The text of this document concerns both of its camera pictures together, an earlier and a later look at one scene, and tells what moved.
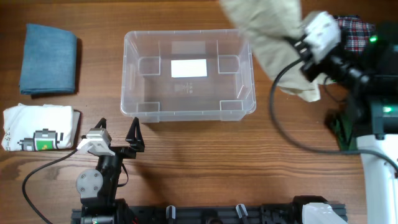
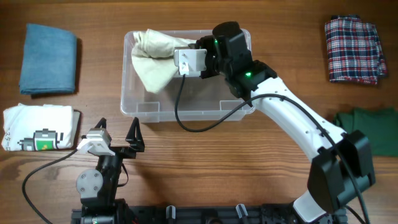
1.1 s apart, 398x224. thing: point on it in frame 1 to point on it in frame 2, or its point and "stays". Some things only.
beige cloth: [267, 23] to [153, 55]
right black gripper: [308, 68] to [205, 41]
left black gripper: [138, 142] stays
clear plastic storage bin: [187, 76] stays
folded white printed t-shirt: [40, 127] stays
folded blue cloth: [48, 61] stays
